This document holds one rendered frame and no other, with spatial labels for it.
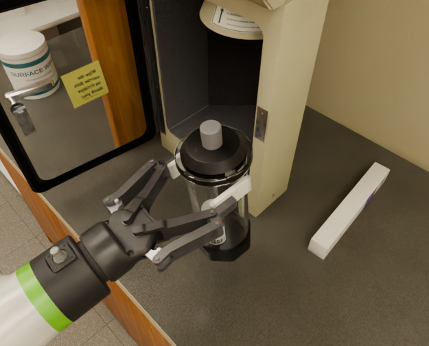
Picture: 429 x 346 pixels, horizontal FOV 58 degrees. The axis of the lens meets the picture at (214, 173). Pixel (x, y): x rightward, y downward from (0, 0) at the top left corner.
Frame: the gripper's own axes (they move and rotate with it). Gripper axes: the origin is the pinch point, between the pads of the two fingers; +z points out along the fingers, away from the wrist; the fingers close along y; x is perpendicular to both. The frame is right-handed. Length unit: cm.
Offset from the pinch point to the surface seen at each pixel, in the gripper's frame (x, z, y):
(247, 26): -10.4, 18.4, 11.7
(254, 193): 21.4, 11.8, 4.9
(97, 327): 116, -38, 54
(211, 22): -10.1, 15.8, 17.7
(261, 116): 1.2, 14.0, 4.6
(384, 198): 33, 37, -11
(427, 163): 35, 55, -11
